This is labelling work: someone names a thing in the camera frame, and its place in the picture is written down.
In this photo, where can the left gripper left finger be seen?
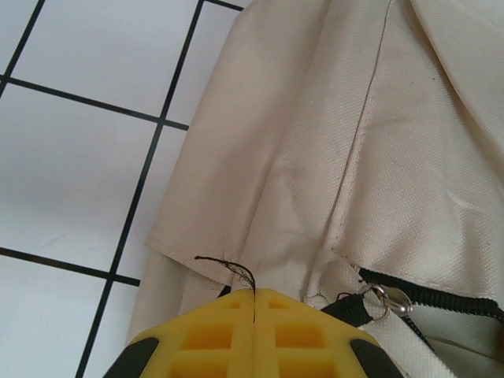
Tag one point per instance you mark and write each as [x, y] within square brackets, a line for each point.
[204, 346]

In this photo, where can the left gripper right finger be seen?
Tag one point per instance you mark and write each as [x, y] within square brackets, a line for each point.
[307, 346]

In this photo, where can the beige canvas backpack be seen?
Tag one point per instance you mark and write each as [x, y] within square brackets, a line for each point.
[393, 157]

